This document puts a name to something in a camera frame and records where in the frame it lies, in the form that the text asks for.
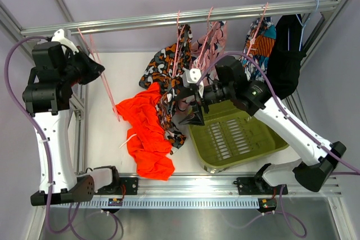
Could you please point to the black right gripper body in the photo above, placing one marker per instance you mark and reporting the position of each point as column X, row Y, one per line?
column 217, row 93

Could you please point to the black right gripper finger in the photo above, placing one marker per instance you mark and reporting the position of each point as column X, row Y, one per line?
column 194, row 116
column 189, row 94

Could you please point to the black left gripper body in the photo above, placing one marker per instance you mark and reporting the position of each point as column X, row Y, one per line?
column 72, row 71

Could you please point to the bright orange shorts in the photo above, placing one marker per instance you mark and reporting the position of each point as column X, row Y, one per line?
column 145, row 139

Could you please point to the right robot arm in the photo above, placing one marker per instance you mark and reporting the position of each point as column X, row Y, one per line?
column 318, row 156

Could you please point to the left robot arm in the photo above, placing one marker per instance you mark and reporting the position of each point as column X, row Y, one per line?
column 48, row 107

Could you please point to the grey orange camouflage shorts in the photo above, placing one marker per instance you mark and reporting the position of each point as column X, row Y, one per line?
column 158, row 71

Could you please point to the pink floral shorts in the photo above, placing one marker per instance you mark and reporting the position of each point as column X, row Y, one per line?
column 186, row 60

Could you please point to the pink hanger of blue shorts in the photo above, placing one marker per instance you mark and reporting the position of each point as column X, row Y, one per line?
column 255, row 31

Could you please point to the blue orange patterned shorts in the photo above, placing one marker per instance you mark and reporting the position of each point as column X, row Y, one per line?
column 262, row 49

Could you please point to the pink hanger of floral shorts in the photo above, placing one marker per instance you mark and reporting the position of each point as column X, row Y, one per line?
column 204, row 45

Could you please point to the black mesh shorts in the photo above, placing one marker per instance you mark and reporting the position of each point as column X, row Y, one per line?
column 283, row 69

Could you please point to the pink hanger of camouflage shorts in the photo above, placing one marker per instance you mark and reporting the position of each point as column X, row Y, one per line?
column 179, row 33

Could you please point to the light blue hanger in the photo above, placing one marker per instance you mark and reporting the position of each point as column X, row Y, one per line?
column 305, row 23

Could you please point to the olive green plastic basket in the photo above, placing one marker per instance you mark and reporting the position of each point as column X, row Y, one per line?
column 230, row 137

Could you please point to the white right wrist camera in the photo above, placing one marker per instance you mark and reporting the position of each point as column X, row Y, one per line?
column 191, row 81

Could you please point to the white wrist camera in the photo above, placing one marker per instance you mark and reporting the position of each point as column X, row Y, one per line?
column 62, row 36
column 191, row 81

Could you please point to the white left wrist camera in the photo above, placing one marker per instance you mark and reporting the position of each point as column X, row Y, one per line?
column 62, row 36

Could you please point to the aluminium frame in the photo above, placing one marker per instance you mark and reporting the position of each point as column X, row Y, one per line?
column 193, row 185

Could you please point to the white slotted cable duct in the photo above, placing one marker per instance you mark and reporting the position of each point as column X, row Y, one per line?
column 172, row 203

